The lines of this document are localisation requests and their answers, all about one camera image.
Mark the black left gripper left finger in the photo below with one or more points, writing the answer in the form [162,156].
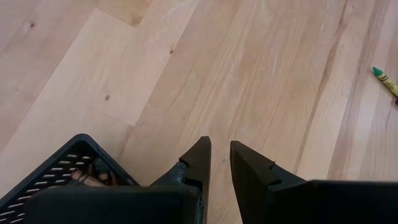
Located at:
[199,165]

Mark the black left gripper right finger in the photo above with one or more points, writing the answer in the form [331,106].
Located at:
[248,174]

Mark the yellow-green crayon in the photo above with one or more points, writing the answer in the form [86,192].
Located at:
[387,81]

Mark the black plastic basket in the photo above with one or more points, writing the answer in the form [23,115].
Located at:
[46,168]

